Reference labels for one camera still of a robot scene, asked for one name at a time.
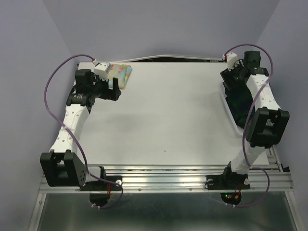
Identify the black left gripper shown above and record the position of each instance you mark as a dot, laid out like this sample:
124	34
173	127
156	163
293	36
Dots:
112	95

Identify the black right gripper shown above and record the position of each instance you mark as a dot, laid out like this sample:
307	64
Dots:
225	74

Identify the dark green plaid skirt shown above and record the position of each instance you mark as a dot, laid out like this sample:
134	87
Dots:
239	101

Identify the pastel floral skirt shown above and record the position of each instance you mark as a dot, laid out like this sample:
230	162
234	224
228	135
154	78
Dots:
121	72

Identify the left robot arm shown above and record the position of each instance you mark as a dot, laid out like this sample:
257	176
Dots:
65	164

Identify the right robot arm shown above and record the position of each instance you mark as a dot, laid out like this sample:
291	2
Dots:
254	108

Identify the white plastic basket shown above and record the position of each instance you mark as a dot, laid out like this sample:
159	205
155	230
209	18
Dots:
238	130

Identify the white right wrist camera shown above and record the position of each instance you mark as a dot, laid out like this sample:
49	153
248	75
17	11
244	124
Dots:
231	59

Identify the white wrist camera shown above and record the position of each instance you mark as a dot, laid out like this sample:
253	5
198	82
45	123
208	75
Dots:
231	59
101	69

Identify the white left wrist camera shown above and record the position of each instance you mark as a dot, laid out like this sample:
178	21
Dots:
101	69

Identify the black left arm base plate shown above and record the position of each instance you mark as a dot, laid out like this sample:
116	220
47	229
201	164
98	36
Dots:
104	195

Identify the aluminium mounting rail frame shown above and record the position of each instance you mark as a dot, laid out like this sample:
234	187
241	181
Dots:
167	132

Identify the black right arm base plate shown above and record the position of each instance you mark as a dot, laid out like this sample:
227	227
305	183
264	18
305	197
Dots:
231	187

